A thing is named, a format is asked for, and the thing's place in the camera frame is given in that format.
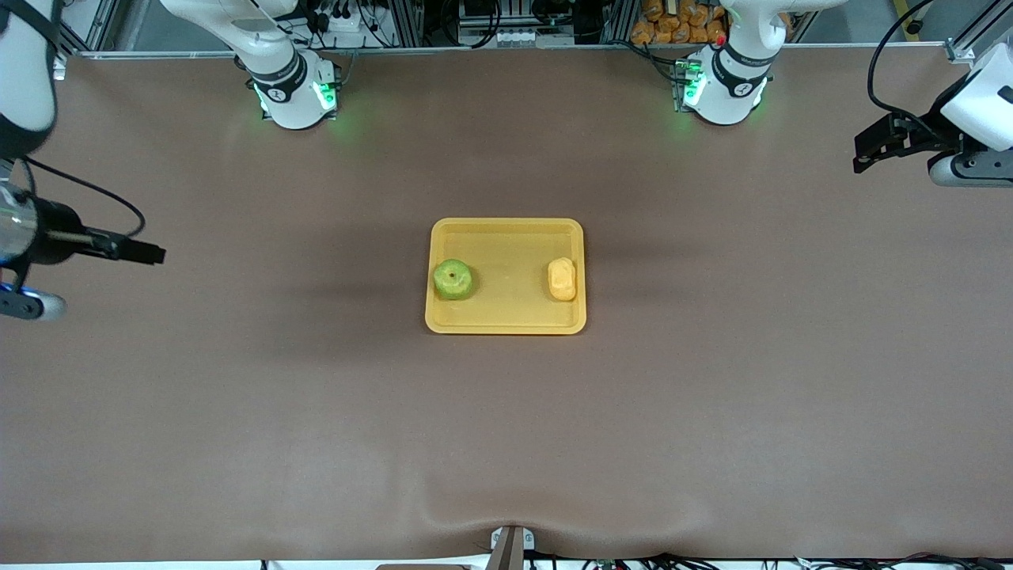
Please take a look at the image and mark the green apple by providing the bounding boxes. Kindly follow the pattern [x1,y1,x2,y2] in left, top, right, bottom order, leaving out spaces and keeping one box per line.
[433,259,475,301]

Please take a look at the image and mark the yellow potato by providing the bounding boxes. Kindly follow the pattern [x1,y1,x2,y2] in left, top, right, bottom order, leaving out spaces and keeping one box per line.
[548,257,578,302]

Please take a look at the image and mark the yellow plastic tray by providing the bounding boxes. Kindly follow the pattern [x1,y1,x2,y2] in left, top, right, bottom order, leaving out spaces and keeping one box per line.
[425,218,587,336]

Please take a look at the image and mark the pile of orange objects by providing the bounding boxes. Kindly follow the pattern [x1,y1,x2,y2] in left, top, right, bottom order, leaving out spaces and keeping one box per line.
[629,0,729,46]

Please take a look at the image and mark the white power strip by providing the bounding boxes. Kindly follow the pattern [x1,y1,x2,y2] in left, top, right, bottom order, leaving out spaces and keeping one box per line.
[313,8,373,36]

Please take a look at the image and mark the grey electronics unit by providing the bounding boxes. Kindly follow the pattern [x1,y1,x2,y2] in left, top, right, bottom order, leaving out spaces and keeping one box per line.
[457,0,579,48]

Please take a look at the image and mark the brown table mat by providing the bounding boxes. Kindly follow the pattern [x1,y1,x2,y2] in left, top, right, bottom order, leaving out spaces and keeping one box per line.
[0,46,1013,564]

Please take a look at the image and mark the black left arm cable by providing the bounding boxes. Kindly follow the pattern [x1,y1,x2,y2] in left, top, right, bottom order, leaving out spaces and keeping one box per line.
[867,0,950,139]

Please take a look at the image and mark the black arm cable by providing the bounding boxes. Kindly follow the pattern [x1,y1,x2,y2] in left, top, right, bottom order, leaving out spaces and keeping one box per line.
[867,0,950,139]
[16,154,147,238]

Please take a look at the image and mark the aluminium frame profile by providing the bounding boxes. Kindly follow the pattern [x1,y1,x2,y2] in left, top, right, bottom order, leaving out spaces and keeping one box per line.
[946,0,1013,64]
[55,0,120,61]

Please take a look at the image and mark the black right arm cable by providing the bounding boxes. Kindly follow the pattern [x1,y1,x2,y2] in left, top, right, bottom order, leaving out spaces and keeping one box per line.
[16,154,147,238]

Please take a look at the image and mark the silver table edge rail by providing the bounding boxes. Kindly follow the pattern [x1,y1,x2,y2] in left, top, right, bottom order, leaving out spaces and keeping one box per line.
[51,44,974,61]

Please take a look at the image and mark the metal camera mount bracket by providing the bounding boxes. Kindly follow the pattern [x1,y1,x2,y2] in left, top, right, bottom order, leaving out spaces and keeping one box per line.
[489,524,537,570]

